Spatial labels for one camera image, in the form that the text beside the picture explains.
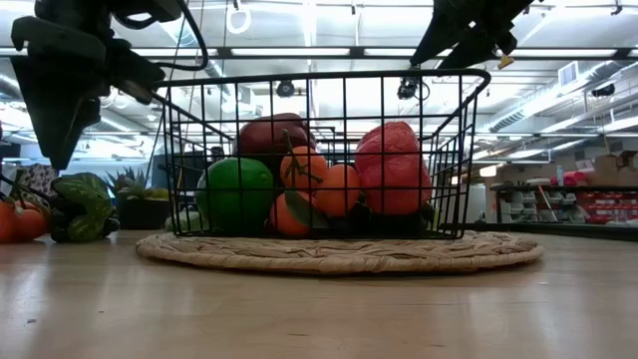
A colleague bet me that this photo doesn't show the dark grapes with green leaves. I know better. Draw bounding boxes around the dark grapes with green leaves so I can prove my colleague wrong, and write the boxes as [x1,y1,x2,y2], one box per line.
[48,172,122,244]

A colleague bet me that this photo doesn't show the black grape bunch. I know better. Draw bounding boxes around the black grape bunch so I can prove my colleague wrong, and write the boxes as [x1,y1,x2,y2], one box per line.
[328,201,435,235]

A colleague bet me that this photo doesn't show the potted succulent plant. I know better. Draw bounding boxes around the potted succulent plant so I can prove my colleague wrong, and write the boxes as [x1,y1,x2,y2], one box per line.
[103,167,173,231]

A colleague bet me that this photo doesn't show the bright red crinkled fruit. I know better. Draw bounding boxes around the bright red crinkled fruit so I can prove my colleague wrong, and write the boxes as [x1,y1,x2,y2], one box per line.
[354,121,434,216]

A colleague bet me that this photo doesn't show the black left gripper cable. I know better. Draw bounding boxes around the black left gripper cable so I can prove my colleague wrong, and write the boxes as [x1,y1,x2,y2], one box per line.
[158,0,210,72]

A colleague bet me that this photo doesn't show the shelving with storage bins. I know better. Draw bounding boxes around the shelving with storage bins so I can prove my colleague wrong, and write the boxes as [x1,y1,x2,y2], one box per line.
[490,182,638,225]

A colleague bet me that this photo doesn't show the round woven placemat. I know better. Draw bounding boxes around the round woven placemat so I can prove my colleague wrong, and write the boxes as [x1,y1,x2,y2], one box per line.
[135,229,546,276]

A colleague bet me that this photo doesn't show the floral patterned chair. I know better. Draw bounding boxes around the floral patterned chair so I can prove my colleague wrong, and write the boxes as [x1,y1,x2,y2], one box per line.
[14,163,61,200]

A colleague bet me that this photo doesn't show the black ceiling fixture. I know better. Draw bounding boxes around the black ceiling fixture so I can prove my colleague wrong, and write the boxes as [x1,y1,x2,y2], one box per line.
[590,82,617,99]

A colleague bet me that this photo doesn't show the black wire basket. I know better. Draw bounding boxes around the black wire basket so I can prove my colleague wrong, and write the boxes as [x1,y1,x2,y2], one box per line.
[152,68,492,240]

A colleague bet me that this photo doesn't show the dark red apple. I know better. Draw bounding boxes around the dark red apple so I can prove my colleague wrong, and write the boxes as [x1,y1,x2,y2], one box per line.
[232,112,318,166]

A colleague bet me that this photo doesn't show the cardboard boxes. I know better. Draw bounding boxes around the cardboard boxes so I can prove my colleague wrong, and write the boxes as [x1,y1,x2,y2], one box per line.
[592,151,638,188]

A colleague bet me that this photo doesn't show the green lime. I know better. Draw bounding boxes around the green lime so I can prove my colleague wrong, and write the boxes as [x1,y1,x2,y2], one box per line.
[194,157,276,234]

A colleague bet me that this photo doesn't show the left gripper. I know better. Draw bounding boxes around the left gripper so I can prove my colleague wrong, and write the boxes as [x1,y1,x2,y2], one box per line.
[10,0,183,172]

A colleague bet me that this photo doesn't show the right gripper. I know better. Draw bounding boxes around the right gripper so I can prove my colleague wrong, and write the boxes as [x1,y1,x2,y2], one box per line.
[409,0,534,71]

